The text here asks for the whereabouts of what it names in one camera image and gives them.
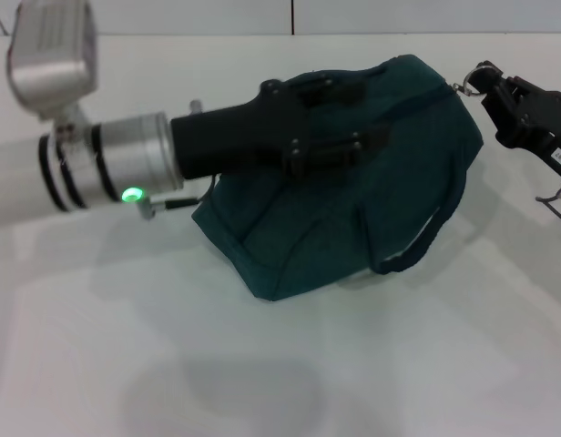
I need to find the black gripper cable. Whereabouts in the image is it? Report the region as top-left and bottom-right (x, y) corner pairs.
(138, 174), (219, 223)
(534, 178), (561, 234)

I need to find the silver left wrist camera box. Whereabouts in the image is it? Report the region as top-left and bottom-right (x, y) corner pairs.
(5, 0), (101, 123)

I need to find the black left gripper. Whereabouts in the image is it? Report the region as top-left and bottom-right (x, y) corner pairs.
(168, 76), (396, 182)

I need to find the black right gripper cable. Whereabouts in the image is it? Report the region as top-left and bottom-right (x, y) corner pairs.
(534, 178), (561, 234)

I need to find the dark teal zippered lunch bag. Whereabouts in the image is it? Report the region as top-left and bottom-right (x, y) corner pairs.
(190, 53), (490, 303)

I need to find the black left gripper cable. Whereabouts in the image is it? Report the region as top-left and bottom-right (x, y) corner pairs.
(138, 174), (219, 223)

